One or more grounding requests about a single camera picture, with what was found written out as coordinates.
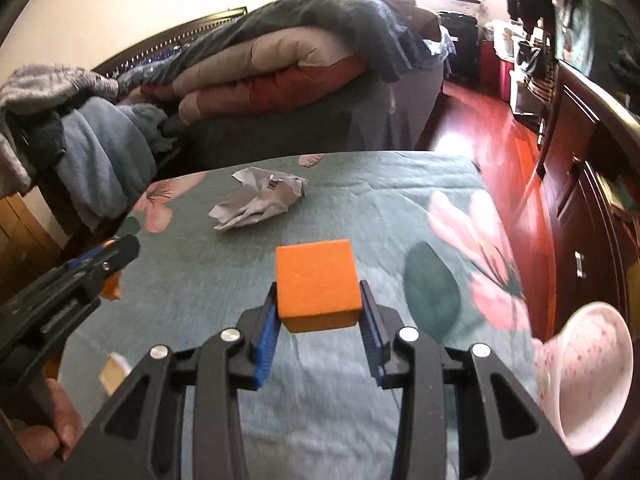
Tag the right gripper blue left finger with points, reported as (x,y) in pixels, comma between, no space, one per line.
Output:
(138,432)

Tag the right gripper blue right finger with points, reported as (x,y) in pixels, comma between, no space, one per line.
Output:
(502,434)

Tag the beige small carton box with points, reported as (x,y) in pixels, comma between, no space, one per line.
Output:
(114,372)

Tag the orange foam cube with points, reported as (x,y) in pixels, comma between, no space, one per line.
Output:
(111,287)
(317,286)

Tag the grey paper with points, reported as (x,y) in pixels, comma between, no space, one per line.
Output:
(263,194)

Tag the pink floral trash bin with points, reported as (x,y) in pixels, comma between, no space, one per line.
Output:
(584,375)

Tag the person's left hand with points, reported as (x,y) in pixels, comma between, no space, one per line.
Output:
(57,427)

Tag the grey blue clothes pile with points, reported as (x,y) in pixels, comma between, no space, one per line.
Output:
(102,147)

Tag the green floral table cloth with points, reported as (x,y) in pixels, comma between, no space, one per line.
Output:
(419,228)

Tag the dark wooden cabinet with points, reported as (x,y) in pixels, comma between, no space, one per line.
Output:
(589,172)

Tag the dark wooden bed headboard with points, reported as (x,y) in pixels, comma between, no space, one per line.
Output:
(166,43)

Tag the black suitcase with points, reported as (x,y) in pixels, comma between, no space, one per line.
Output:
(463,32)

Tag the folded quilt pile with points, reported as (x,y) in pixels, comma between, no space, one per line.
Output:
(291,53)

